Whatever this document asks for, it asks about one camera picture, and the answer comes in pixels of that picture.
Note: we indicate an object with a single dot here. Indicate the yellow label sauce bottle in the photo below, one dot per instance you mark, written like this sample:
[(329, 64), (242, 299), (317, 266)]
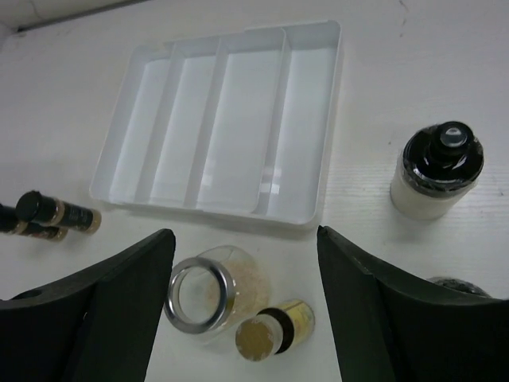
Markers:
[(275, 330)]

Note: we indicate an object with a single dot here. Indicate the dark spice bottle front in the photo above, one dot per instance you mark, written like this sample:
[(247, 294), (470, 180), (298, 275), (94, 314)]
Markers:
[(35, 207)]

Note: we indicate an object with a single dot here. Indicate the white powder black cap shaker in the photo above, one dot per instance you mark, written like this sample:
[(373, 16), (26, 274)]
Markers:
[(437, 167)]

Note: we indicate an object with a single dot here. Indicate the dark spice bottle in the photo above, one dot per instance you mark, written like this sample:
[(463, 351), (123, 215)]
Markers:
[(11, 225), (35, 207)]

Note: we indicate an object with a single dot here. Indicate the glass jar with metal rim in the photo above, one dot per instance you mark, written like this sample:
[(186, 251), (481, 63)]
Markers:
[(212, 292)]

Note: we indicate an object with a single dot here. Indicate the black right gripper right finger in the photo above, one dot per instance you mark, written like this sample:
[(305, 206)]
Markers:
[(390, 325)]

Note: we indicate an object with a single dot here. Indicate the white divided organizer tray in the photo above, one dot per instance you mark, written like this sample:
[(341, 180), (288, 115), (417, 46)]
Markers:
[(236, 126)]

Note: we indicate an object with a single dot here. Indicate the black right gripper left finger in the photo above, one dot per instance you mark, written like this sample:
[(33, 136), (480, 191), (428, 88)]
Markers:
[(98, 324)]

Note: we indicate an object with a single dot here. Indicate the brown granule black cap shaker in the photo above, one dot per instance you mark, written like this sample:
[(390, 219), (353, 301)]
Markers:
[(459, 285)]

